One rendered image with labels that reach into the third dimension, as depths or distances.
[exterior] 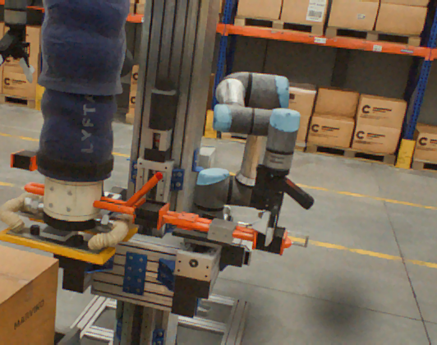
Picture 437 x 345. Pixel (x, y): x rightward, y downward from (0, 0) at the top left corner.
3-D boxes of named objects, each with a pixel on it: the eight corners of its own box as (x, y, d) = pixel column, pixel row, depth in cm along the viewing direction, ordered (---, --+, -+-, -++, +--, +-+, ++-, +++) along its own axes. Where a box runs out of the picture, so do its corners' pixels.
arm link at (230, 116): (215, 65, 208) (216, 100, 163) (247, 69, 208) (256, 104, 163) (211, 98, 213) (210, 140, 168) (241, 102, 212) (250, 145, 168)
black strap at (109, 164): (21, 167, 172) (21, 154, 170) (58, 151, 193) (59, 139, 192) (94, 182, 166) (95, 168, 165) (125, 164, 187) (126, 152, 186)
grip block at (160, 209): (131, 224, 174) (132, 205, 172) (141, 214, 183) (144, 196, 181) (158, 231, 171) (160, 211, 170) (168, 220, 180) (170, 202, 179)
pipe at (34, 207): (-1, 226, 178) (-1, 208, 176) (40, 203, 201) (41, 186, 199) (106, 251, 170) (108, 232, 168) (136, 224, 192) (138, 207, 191)
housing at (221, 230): (206, 239, 169) (209, 224, 168) (212, 232, 176) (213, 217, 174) (231, 245, 168) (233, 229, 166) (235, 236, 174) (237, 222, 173)
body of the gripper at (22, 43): (30, 58, 221) (31, 25, 218) (19, 60, 213) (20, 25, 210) (11, 56, 223) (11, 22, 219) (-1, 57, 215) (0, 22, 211)
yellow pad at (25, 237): (-5, 240, 177) (-5, 223, 176) (13, 229, 186) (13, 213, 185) (102, 265, 169) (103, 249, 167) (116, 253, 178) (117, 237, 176)
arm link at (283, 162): (295, 151, 163) (292, 157, 156) (292, 167, 165) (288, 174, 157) (267, 146, 165) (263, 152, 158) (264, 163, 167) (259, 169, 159)
